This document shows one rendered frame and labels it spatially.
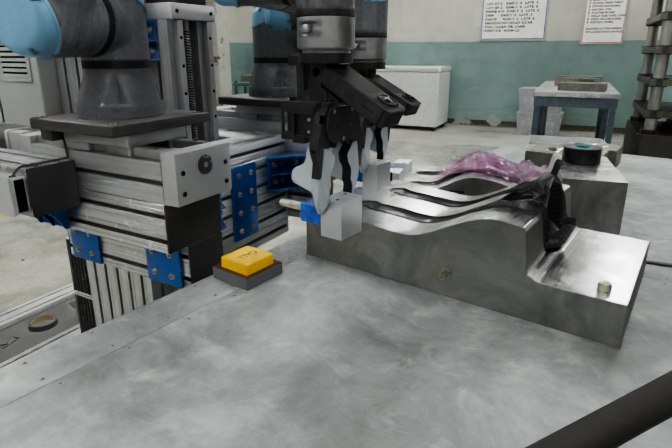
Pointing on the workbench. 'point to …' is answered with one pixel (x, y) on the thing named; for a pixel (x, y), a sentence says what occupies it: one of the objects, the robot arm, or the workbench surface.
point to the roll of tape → (582, 154)
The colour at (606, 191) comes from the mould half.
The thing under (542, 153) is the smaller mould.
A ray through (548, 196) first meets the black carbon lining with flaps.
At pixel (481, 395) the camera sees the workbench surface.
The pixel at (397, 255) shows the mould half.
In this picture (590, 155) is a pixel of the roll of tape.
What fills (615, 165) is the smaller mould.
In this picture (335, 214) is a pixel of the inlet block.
